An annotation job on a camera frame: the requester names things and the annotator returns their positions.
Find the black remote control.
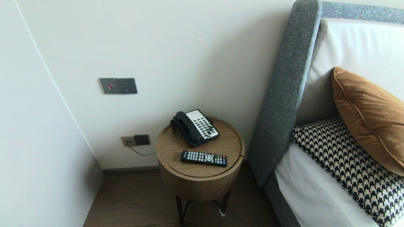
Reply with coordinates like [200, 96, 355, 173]
[181, 150, 228, 167]

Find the black and white telephone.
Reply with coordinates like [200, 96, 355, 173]
[172, 109, 220, 148]

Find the black telephone handset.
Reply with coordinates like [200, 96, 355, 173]
[175, 111, 205, 144]

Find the dark grey power socket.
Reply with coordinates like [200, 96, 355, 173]
[134, 134, 150, 146]

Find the brown skirting board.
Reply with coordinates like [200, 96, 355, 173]
[103, 166, 160, 176]

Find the white bed sheet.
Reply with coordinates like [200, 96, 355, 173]
[274, 142, 392, 227]

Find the black white houndstooth pillow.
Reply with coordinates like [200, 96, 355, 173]
[292, 116, 404, 227]

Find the white padded headboard cushion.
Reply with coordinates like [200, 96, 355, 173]
[297, 17, 404, 125]

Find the brown velvet pillow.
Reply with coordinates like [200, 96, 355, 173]
[331, 67, 404, 176]

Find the thin black wall cable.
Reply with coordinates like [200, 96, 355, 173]
[128, 143, 157, 157]

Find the grey wall outlet plate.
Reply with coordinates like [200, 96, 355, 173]
[119, 78, 138, 94]

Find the grey switch plate red button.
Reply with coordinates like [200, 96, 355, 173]
[99, 78, 120, 94]

